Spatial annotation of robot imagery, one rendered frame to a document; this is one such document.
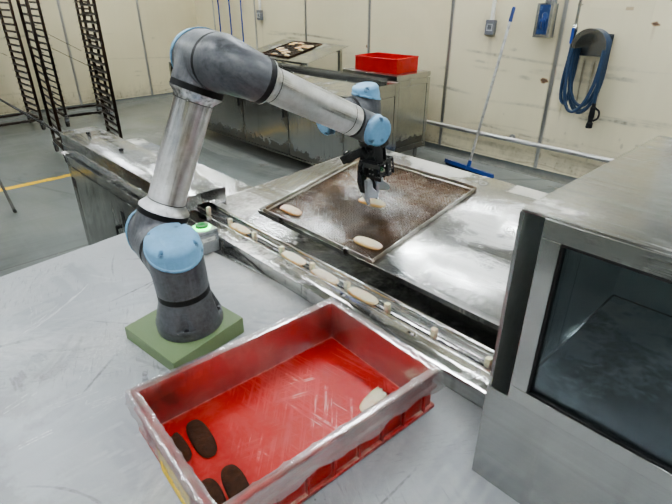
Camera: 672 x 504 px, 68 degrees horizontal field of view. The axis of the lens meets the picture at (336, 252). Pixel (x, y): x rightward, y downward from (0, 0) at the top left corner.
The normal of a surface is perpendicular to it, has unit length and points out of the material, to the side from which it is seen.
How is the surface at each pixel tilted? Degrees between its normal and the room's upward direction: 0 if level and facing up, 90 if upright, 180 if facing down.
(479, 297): 10
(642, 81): 90
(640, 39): 90
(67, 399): 0
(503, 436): 90
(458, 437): 0
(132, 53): 90
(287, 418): 0
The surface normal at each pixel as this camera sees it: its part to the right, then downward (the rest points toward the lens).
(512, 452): -0.73, 0.32
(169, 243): 0.05, -0.79
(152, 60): 0.68, 0.34
